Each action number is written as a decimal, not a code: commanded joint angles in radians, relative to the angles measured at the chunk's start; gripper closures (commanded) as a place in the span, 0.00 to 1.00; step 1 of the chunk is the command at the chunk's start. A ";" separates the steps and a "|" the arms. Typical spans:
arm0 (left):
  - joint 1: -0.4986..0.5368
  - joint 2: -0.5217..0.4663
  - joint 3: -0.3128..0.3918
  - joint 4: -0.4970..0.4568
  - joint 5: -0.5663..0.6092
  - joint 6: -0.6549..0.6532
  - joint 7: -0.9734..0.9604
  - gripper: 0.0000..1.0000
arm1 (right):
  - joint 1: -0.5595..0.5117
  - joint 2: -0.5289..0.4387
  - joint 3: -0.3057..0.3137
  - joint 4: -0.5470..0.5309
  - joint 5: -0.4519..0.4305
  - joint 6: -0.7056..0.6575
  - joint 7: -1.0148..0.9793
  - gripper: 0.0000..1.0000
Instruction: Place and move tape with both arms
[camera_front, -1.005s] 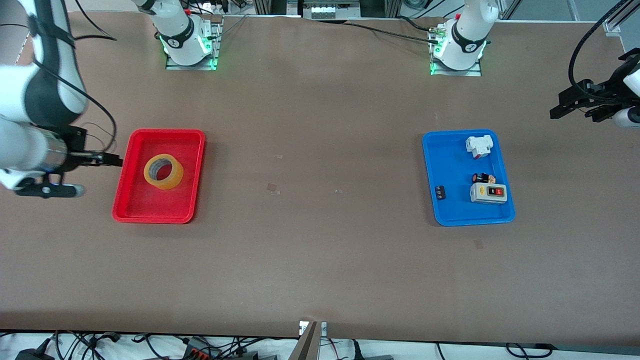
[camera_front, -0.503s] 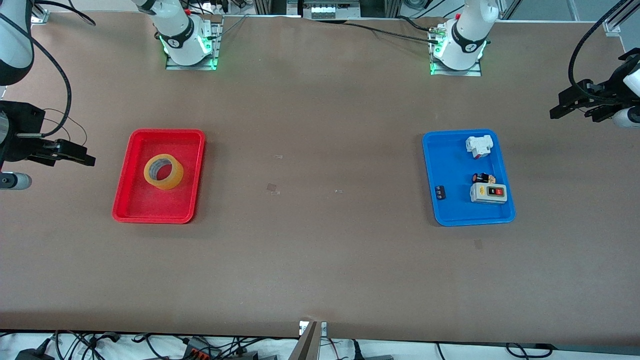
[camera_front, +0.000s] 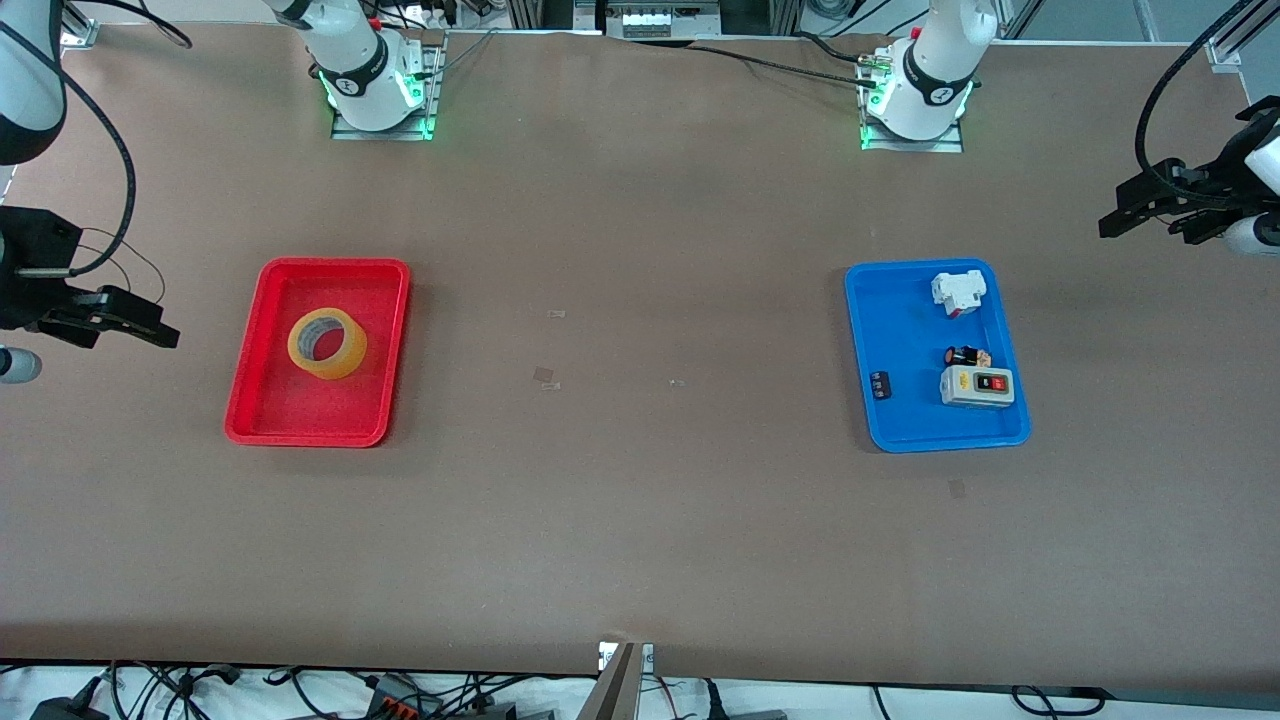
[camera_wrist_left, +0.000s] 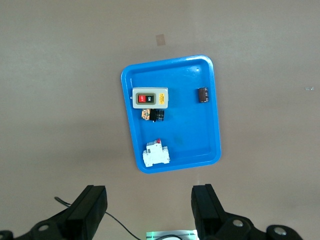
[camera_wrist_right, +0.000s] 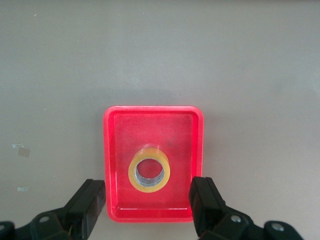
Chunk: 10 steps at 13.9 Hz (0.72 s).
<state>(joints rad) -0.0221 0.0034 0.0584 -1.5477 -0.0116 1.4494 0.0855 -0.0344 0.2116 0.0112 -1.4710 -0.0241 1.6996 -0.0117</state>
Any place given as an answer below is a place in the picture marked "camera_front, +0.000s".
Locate blue plastic tray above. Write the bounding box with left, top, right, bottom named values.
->
left=843, top=258, right=1033, bottom=455

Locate white circuit breaker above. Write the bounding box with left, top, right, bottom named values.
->
left=930, top=270, right=988, bottom=319

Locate black overhead cable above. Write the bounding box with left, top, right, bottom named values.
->
left=65, top=0, right=193, bottom=49

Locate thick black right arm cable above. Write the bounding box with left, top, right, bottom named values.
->
left=0, top=20, right=137, bottom=277

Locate red plastic tray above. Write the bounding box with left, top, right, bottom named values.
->
left=224, top=257, right=412, bottom=449

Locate grey power strip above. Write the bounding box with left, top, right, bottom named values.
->
left=605, top=0, right=721, bottom=39

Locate yellow packing tape roll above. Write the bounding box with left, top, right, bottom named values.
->
left=287, top=307, right=369, bottom=381

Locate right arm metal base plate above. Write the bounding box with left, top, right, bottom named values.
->
left=330, top=30, right=446, bottom=141

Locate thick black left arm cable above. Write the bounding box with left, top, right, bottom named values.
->
left=1135, top=0, right=1256, bottom=176

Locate black power adapter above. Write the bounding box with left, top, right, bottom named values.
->
left=30, top=692, right=111, bottom=720

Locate looped black floor cable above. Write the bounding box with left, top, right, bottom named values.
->
left=1008, top=684, right=1113, bottom=717

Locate thin black right gripper wire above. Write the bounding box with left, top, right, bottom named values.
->
left=80, top=228, right=167, bottom=303

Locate aluminium frame profile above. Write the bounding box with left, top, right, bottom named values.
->
left=1205, top=0, right=1253, bottom=71

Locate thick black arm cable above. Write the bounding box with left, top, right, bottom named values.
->
left=1135, top=0, right=1256, bottom=176
left=0, top=20, right=137, bottom=277

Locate black cable on table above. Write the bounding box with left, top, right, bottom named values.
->
left=688, top=42, right=873, bottom=83

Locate grey push-button switch box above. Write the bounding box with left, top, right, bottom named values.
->
left=940, top=365, right=1016, bottom=409

